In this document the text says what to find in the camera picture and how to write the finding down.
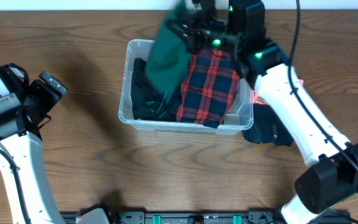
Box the green t-shirt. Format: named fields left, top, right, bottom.
left=145, top=1, right=191, bottom=95

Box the red navy plaid garment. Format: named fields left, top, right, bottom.
left=176, top=49, right=241, bottom=129

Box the pink printed t-shirt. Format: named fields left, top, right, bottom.
left=255, top=76, right=296, bottom=108

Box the black garment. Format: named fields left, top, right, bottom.
left=131, top=58, right=181, bottom=122

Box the dark teal garment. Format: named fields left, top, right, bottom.
left=242, top=104, right=294, bottom=147

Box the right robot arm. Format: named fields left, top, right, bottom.
left=167, top=1, right=358, bottom=223

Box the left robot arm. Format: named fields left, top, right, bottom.
left=0, top=63, right=113, bottom=223

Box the clear plastic storage bin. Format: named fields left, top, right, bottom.
left=118, top=39, right=254, bottom=135

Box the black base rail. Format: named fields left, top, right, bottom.
left=60, top=210, right=353, bottom=224

